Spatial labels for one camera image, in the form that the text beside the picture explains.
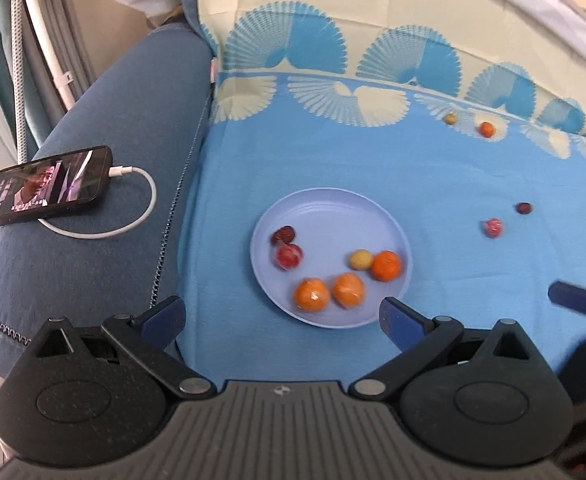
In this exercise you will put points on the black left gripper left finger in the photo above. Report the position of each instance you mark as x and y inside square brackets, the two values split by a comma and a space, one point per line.
[144, 339]

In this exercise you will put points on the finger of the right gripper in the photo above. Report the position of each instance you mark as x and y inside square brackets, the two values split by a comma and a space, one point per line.
[568, 296]

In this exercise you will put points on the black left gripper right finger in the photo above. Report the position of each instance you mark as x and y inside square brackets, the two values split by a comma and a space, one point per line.
[423, 343]

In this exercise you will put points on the large orange tangerine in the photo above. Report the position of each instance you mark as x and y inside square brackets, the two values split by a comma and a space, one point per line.
[386, 266]

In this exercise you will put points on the small orange kumquat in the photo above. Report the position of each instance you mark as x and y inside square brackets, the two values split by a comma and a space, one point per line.
[348, 290]

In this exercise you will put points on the beige longan fruit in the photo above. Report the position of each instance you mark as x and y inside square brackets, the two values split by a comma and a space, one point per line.
[361, 260]

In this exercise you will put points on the pink fruit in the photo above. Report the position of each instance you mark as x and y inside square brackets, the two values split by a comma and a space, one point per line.
[493, 228]

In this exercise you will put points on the red fruit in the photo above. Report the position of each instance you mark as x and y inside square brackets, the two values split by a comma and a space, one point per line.
[288, 256]

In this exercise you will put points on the dark red jujube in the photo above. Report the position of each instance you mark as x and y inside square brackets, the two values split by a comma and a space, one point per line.
[285, 235]

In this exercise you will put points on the small orange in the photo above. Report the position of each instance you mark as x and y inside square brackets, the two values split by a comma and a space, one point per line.
[486, 129]

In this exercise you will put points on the small tan round fruit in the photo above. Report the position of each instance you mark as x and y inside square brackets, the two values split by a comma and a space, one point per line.
[451, 119]

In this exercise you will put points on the light blue round plate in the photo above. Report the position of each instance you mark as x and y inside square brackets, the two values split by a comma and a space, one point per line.
[330, 224]

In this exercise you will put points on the black smartphone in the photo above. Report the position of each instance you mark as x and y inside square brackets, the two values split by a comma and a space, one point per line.
[54, 185]

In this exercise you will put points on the blue sofa armrest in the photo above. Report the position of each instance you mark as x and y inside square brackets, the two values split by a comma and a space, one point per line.
[151, 109]

